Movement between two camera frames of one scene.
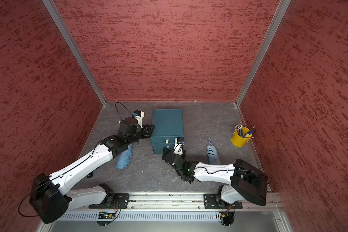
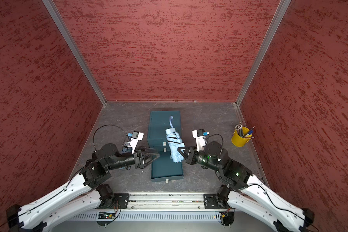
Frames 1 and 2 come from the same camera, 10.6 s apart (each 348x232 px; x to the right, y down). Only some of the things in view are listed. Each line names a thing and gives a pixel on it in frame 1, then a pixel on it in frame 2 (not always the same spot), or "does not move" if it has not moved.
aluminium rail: [181, 202] does not move
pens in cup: [239, 128] does not move
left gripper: [148, 128] → [139, 161]
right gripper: [166, 151] → [190, 157]
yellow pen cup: [239, 140] does not move
